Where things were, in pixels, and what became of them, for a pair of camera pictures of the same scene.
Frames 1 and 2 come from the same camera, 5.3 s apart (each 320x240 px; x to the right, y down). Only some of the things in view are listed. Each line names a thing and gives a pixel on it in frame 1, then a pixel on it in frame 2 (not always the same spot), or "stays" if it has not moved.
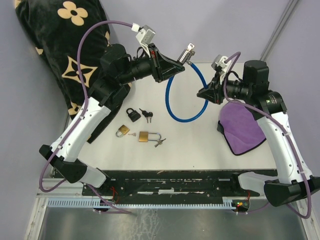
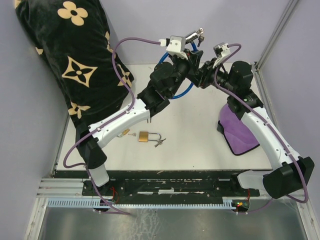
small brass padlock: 123,129 stays
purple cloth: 239,127 stays
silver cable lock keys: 190,47 to 201,38
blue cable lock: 190,63 to 190,38
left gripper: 163,66 to 193,59
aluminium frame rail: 291,7 stays
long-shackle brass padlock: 143,136 stays
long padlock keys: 160,142 stays
